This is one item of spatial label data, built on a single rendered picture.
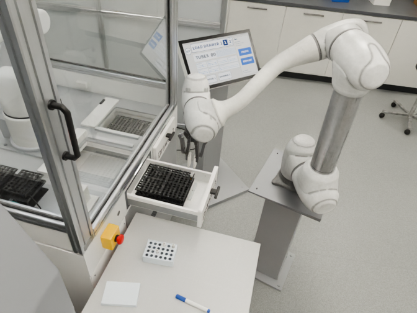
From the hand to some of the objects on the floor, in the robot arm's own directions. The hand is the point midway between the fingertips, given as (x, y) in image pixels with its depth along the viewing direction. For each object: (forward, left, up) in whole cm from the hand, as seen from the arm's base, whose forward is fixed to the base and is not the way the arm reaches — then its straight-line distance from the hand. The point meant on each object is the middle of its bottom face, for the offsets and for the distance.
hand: (192, 160), depth 152 cm
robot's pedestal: (-36, -33, -102) cm, 114 cm away
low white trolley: (-18, +49, -98) cm, 111 cm away
